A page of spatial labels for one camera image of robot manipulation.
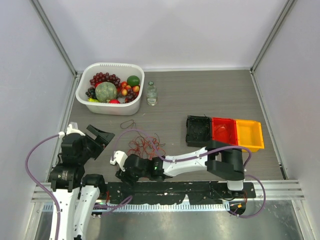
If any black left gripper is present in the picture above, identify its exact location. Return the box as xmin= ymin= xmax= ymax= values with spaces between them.
xmin=78 ymin=124 xmax=114 ymax=163

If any red cable bundle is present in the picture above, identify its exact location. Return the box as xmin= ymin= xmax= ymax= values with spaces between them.
xmin=127 ymin=129 xmax=167 ymax=161

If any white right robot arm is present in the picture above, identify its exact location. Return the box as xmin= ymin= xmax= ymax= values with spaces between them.
xmin=109 ymin=140 xmax=245 ymax=198

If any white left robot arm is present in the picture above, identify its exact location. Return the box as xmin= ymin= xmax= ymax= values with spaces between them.
xmin=49 ymin=124 xmax=115 ymax=240

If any red apple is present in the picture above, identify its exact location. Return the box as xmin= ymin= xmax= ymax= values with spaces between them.
xmin=108 ymin=99 xmax=120 ymax=104

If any green melon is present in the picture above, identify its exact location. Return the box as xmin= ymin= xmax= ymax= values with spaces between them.
xmin=95 ymin=82 xmax=118 ymax=103

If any peach fruit cluster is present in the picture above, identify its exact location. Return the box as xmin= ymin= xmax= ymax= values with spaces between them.
xmin=120 ymin=81 xmax=140 ymax=97

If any red grape bunch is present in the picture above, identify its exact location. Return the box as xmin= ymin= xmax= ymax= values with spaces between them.
xmin=89 ymin=72 xmax=121 ymax=88

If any green lime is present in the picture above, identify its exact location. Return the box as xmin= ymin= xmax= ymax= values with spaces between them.
xmin=126 ymin=75 xmax=140 ymax=88

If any clear glass bottle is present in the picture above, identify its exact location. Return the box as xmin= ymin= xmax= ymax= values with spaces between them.
xmin=146 ymin=81 xmax=158 ymax=106

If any white plastic basket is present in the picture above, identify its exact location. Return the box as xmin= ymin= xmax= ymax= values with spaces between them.
xmin=75 ymin=62 xmax=145 ymax=116

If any black plastic bin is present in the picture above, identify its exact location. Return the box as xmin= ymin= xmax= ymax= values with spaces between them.
xmin=185 ymin=115 xmax=212 ymax=148

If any red plastic bin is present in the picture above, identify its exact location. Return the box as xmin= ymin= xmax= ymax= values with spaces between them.
xmin=211 ymin=117 xmax=238 ymax=145

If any orange plastic bin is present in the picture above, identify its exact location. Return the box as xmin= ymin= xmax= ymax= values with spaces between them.
xmin=235 ymin=119 xmax=265 ymax=153

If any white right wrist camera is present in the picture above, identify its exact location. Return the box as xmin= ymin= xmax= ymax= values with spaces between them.
xmin=109 ymin=150 xmax=128 ymax=172

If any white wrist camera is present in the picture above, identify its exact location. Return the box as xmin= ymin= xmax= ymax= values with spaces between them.
xmin=58 ymin=122 xmax=86 ymax=139
xmin=109 ymin=150 xmax=128 ymax=172

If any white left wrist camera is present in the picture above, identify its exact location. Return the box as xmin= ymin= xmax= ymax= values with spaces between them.
xmin=58 ymin=122 xmax=86 ymax=139

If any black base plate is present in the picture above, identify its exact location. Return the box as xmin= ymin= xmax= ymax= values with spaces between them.
xmin=106 ymin=181 xmax=256 ymax=205

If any white slotted cable duct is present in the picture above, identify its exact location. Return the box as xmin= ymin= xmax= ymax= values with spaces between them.
xmin=42 ymin=202 xmax=230 ymax=213

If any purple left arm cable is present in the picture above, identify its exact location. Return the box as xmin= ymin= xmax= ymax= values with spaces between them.
xmin=24 ymin=133 xmax=133 ymax=240

